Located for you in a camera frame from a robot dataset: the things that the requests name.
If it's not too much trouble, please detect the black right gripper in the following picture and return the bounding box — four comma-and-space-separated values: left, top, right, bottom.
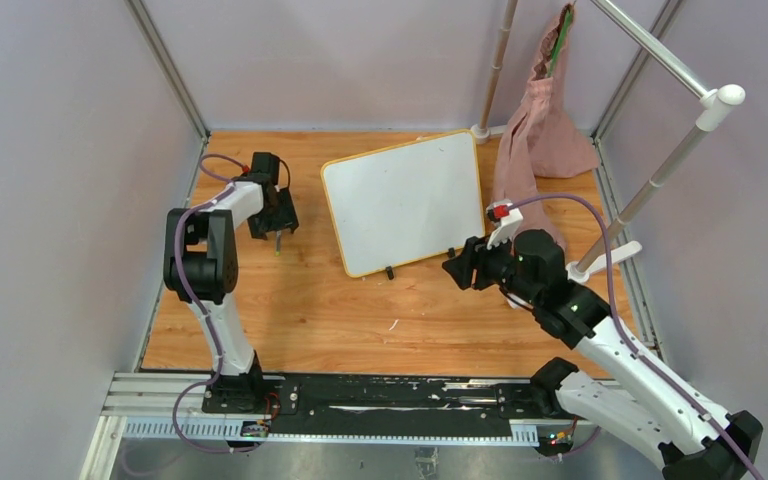
442, 226, 541, 306

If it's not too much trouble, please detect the yellow framed whiteboard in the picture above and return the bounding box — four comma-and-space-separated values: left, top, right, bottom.
320, 130, 485, 278

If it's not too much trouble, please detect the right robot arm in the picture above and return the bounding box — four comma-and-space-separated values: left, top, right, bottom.
442, 230, 763, 479

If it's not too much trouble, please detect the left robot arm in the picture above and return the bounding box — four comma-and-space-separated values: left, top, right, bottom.
163, 152, 299, 417

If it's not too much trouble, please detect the wooden rack pole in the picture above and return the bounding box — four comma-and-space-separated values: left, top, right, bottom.
472, 0, 519, 139

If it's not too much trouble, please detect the pink cloth bag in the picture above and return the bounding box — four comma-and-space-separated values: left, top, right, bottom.
491, 3, 602, 253

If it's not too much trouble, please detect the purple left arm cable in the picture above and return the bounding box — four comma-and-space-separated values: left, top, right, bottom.
170, 153, 259, 456

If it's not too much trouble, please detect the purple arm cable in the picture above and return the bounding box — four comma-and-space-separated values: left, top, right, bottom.
170, 153, 259, 456
487, 193, 766, 480

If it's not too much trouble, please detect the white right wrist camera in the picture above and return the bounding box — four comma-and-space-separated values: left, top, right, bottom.
485, 199, 523, 249

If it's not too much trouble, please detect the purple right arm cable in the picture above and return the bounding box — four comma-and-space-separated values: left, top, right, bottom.
487, 193, 766, 480

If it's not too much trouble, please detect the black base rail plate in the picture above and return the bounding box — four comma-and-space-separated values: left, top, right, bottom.
201, 372, 576, 439

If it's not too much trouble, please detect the white clothes rack frame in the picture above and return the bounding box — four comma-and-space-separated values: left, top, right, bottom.
571, 1, 768, 295

